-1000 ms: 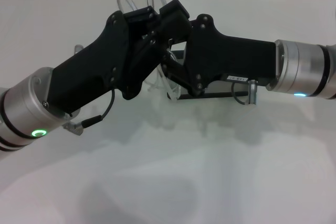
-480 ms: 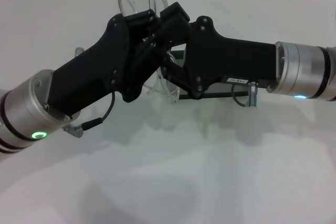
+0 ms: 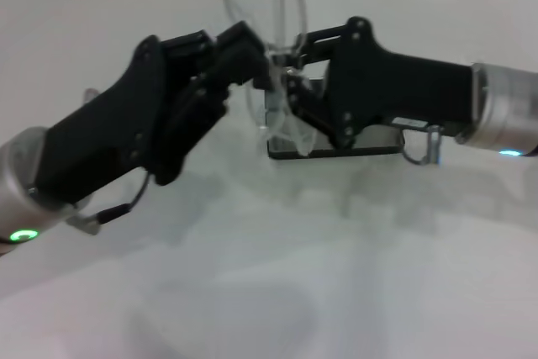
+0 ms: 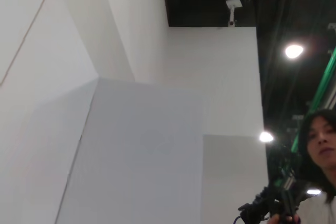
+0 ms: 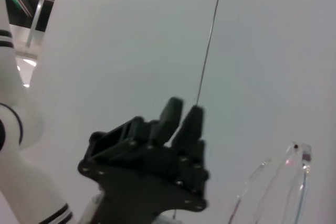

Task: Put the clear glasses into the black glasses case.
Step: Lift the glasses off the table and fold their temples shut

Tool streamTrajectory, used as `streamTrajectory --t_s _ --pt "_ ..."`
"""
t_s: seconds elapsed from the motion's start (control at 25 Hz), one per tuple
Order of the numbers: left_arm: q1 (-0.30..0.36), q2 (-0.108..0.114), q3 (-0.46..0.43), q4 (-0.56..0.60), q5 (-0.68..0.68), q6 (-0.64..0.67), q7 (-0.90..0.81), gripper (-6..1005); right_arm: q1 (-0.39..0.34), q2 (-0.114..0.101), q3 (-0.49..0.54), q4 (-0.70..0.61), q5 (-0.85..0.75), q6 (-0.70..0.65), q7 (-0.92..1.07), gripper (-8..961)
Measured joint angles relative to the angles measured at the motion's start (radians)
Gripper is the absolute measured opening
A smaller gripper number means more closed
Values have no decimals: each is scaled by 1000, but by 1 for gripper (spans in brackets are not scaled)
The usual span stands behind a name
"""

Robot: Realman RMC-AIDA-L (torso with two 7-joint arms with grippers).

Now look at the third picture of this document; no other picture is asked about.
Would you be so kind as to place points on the silver left flange connector stub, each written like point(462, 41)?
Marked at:
point(91, 95)

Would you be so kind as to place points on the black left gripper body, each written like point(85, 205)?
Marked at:
point(109, 140)

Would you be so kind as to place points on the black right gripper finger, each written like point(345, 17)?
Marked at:
point(323, 45)
point(309, 102)

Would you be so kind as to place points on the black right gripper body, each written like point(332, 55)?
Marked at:
point(399, 86)

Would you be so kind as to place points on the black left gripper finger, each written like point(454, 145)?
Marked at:
point(248, 67)
point(197, 52)

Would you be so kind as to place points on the black glasses case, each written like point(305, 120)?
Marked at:
point(378, 140)

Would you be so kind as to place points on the clear plastic glasses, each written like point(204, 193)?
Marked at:
point(286, 6)

